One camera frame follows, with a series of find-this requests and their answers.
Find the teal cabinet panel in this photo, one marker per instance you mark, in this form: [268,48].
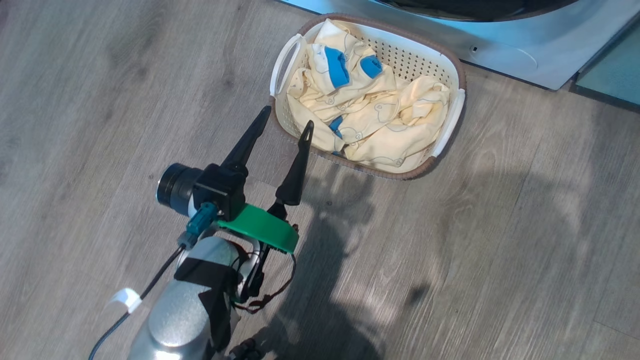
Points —
[615,70]

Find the white front-load washing machine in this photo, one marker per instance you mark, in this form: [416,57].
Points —
[550,40]

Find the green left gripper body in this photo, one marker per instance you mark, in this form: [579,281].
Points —
[260,227]

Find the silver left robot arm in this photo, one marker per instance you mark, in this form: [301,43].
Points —
[185,310]

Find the yellow baby garment blue cuffs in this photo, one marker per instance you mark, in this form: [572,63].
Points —
[380,130]

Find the cream perforated laundry basket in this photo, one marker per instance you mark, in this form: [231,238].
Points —
[425,60]

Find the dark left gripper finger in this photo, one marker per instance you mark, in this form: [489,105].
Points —
[247,145]
[297,170]

